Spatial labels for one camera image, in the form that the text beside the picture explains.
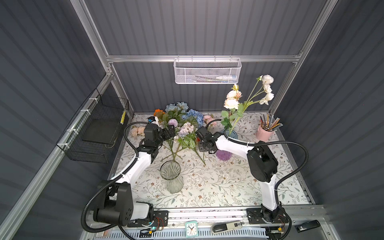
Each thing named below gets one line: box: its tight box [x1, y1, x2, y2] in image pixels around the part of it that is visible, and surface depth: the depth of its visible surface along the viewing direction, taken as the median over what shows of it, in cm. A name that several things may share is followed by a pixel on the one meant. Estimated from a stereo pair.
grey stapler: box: [211, 220, 243, 234], surface depth 70 cm
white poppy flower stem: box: [229, 74, 275, 136], surface depth 77 cm
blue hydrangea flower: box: [182, 109, 204, 128], surface depth 113 cm
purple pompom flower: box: [168, 118, 179, 128], surface depth 98 cm
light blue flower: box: [165, 101, 189, 113], surface depth 112 cm
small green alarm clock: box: [185, 220, 199, 238], surface depth 71 cm
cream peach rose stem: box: [220, 83, 242, 136], surface depth 77 cm
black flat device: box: [294, 219, 321, 233], surface depth 70 cm
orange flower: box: [153, 108, 166, 119], surface depth 114 cm
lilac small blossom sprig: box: [173, 122, 194, 143], surface depth 96 cm
